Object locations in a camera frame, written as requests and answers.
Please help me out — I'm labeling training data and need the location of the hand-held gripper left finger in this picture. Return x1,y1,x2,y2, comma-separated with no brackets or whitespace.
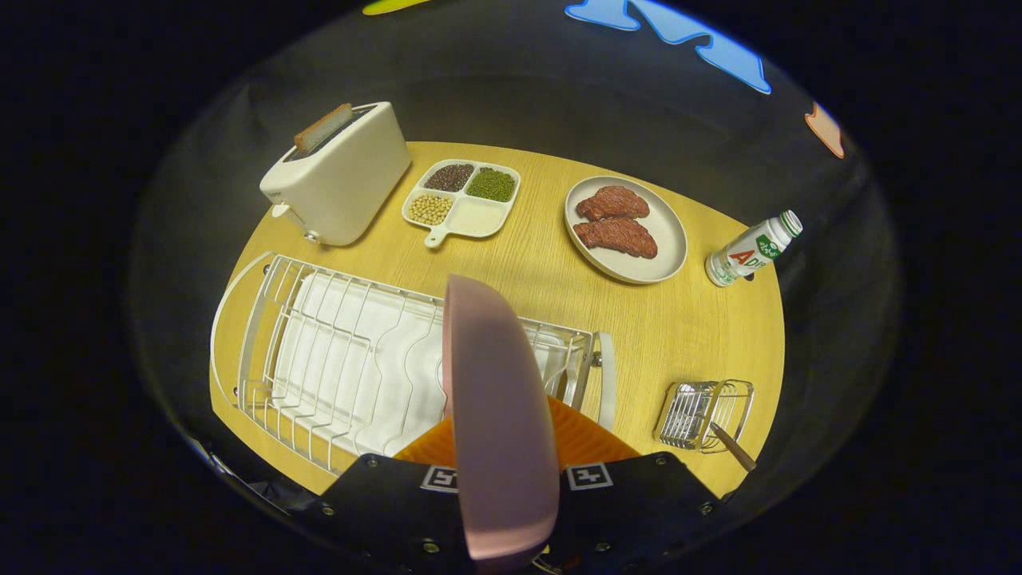
315,414,473,572

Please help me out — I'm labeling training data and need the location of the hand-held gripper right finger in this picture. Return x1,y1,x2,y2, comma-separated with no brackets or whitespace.
547,395,723,572

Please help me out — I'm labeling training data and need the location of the metal wire basket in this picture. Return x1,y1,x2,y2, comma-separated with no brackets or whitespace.
653,379,755,454

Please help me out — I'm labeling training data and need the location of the wooden handled spoon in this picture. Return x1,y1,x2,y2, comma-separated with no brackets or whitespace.
709,422,758,474

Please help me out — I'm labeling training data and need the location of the pink plate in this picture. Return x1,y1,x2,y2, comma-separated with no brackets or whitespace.
442,274,561,564

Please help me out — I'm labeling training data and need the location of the white wire dish rack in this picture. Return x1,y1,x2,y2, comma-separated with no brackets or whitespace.
209,252,617,476

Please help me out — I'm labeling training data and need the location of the beige plate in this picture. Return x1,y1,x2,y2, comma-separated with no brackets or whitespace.
564,176,688,285

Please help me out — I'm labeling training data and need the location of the white drip tray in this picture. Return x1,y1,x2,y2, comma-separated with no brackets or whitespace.
275,272,572,456

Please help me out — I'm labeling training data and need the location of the red meat slice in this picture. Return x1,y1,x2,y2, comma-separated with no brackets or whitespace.
576,185,651,222
573,217,659,260

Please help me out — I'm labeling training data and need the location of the white green drink bottle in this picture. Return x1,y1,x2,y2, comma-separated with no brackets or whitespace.
705,210,803,288

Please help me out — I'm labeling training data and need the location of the yellow soybeans pile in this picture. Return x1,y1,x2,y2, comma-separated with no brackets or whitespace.
408,193,454,226

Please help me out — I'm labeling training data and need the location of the white divided snack tray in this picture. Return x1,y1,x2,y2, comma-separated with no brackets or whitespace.
402,159,522,248

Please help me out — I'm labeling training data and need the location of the white rice pile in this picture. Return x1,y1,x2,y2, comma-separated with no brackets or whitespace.
452,200,505,236

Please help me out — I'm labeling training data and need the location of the white toaster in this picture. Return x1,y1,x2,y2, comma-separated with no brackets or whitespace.
259,101,413,247

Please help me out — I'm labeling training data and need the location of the black beans pile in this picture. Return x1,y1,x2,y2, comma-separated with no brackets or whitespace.
424,164,475,193

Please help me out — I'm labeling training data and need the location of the green beans pile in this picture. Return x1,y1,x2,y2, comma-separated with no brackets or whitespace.
466,167,517,203

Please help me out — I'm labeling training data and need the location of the brown toast slice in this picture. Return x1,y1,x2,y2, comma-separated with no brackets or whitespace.
293,103,355,154

